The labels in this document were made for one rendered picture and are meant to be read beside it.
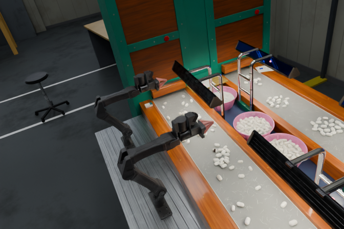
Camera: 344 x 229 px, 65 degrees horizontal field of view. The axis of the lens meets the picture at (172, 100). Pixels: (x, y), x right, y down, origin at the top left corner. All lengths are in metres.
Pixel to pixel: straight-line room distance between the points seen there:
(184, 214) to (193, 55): 1.30
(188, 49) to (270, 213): 1.38
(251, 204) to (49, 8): 8.40
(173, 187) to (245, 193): 0.43
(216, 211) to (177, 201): 0.27
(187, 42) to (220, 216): 1.37
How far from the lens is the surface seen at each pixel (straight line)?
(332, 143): 1.86
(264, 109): 2.03
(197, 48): 2.31
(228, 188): 1.54
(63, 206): 2.81
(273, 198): 1.52
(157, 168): 1.79
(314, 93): 2.25
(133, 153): 1.29
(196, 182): 1.55
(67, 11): 9.21
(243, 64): 2.53
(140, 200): 1.67
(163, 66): 2.23
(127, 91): 1.80
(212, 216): 1.42
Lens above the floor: 1.95
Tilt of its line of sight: 32 degrees down
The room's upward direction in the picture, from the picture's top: 11 degrees counter-clockwise
